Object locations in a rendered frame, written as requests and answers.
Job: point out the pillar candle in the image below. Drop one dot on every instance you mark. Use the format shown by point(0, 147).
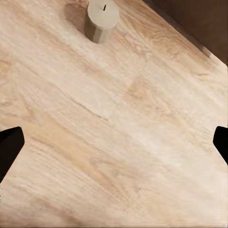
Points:
point(101, 18)

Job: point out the cabinet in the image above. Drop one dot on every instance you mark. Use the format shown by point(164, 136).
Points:
point(206, 20)

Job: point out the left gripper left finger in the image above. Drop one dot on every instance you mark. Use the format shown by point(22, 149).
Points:
point(11, 142)

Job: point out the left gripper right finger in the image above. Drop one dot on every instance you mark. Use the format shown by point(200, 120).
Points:
point(220, 141)

